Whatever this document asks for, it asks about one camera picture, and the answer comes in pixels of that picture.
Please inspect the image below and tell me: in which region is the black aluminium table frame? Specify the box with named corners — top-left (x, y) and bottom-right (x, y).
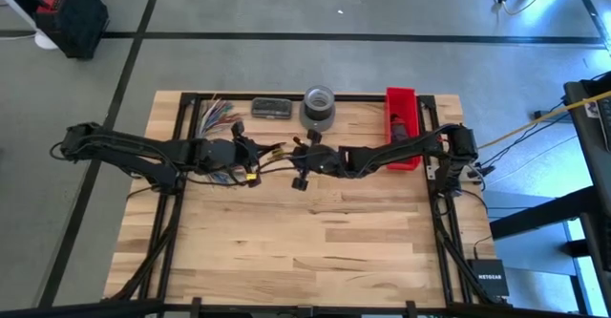
top-left (0, 91), bottom-right (611, 318)

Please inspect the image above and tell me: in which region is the red plastic bin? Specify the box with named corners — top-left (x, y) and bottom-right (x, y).
top-left (384, 86), bottom-right (422, 172)

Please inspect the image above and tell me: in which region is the white rounded floor object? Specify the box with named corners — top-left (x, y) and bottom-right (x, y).
top-left (33, 30), bottom-right (59, 51)

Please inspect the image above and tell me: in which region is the yellow hanging cord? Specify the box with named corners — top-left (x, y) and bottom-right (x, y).
top-left (478, 91), bottom-right (611, 150)

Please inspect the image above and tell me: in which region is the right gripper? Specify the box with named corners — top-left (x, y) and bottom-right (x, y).
top-left (257, 130), bottom-right (346, 192)

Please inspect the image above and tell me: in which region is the black desk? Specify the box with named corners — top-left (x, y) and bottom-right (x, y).
top-left (489, 71), bottom-right (611, 317)

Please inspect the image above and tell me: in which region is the dark tool in bin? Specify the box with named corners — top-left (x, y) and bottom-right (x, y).
top-left (390, 112), bottom-right (411, 142)

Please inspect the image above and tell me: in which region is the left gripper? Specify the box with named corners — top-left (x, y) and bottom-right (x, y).
top-left (204, 121), bottom-right (287, 188)

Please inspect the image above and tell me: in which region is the black Netgear network switch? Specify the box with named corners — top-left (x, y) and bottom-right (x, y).
top-left (466, 258), bottom-right (511, 298)

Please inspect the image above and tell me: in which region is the grey duct tape roll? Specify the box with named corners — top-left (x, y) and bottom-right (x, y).
top-left (299, 100), bottom-right (337, 134)

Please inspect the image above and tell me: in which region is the black computer tower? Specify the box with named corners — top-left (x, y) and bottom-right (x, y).
top-left (33, 0), bottom-right (110, 60)

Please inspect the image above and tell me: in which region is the dark plastic parts case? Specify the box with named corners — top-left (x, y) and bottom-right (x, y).
top-left (251, 96), bottom-right (294, 120)

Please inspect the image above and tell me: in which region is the bundle of coloured wires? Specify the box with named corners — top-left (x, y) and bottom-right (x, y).
top-left (194, 94), bottom-right (244, 186)

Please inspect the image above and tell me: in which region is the black tape roll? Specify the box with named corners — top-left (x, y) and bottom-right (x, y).
top-left (304, 85), bottom-right (336, 121)

